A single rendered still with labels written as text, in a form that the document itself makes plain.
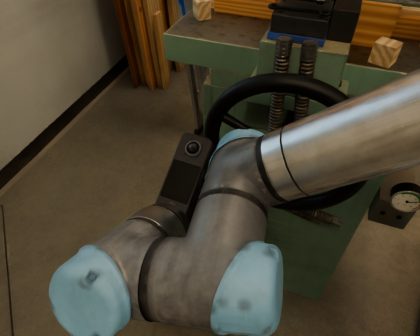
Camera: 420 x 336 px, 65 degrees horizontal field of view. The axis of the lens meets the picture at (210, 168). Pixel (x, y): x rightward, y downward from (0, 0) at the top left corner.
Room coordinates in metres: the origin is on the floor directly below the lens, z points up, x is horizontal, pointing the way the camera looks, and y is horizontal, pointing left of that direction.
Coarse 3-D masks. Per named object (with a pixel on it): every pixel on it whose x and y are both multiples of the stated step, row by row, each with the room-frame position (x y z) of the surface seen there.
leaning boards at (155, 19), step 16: (128, 0) 2.02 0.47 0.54; (144, 0) 1.98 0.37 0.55; (160, 0) 2.19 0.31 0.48; (176, 0) 2.25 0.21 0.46; (128, 16) 2.00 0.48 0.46; (144, 16) 1.99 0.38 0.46; (160, 16) 1.99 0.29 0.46; (176, 16) 2.22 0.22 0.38; (128, 32) 2.01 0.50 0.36; (144, 32) 1.96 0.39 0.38; (160, 32) 1.96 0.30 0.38; (128, 48) 1.97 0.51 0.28; (144, 48) 1.93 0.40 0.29; (160, 48) 1.94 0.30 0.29; (144, 64) 1.98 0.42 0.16; (160, 64) 1.94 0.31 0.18; (176, 64) 2.18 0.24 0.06; (144, 80) 2.00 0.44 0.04; (160, 80) 1.96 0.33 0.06
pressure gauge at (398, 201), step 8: (400, 184) 0.46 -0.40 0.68; (408, 184) 0.46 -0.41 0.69; (416, 184) 0.46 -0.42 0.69; (392, 192) 0.46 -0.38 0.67; (400, 192) 0.44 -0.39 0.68; (408, 192) 0.44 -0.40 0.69; (416, 192) 0.43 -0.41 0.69; (392, 200) 0.44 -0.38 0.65; (400, 200) 0.44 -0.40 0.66; (408, 200) 0.44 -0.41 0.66; (416, 200) 0.43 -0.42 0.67; (400, 208) 0.44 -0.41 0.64; (408, 208) 0.43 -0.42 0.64; (416, 208) 0.43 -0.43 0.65
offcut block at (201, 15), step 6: (198, 0) 0.78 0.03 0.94; (204, 0) 0.78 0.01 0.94; (210, 0) 0.78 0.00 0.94; (198, 6) 0.76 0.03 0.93; (204, 6) 0.77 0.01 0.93; (210, 6) 0.77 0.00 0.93; (198, 12) 0.76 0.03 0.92; (204, 12) 0.77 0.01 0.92; (210, 12) 0.77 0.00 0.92; (198, 18) 0.76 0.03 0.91; (204, 18) 0.77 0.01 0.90; (210, 18) 0.77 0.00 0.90
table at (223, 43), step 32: (192, 32) 0.70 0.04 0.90; (224, 32) 0.70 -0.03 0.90; (256, 32) 0.70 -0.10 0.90; (192, 64) 0.67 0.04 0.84; (224, 64) 0.65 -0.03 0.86; (256, 64) 0.62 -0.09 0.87; (352, 64) 0.56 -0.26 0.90; (416, 64) 0.56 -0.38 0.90; (256, 96) 0.52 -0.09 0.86; (288, 96) 0.50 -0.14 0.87
